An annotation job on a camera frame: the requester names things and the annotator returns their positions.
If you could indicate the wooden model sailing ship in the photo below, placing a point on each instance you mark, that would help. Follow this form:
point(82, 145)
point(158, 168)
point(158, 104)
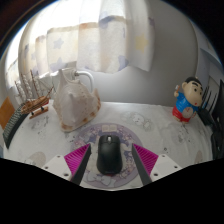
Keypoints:
point(35, 105)

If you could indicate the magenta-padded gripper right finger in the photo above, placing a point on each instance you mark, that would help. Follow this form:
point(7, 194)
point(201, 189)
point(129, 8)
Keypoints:
point(146, 158)

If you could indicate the white printed tablecloth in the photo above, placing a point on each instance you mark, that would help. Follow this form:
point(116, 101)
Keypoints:
point(160, 133)

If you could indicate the cartoon boy figure clock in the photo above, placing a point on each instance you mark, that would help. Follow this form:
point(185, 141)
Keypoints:
point(186, 100)

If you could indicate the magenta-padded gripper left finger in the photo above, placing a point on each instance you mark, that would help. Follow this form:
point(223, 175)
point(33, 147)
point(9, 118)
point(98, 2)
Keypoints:
point(76, 158)

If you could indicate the round purple printed mouse pad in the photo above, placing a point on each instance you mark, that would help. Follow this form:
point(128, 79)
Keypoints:
point(126, 136)

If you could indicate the dark ribbed keyboard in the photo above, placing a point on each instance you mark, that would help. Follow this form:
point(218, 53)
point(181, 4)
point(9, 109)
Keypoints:
point(13, 128)

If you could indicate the black computer mouse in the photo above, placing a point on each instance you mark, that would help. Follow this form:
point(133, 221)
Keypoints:
point(109, 155)

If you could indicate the white star-printed curtain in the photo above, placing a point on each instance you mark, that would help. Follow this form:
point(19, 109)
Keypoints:
point(93, 43)

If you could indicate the orange-brown board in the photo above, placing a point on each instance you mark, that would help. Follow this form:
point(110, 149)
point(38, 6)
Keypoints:
point(6, 111)

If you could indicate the white curved tube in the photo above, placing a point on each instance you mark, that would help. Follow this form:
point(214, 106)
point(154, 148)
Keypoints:
point(87, 76)

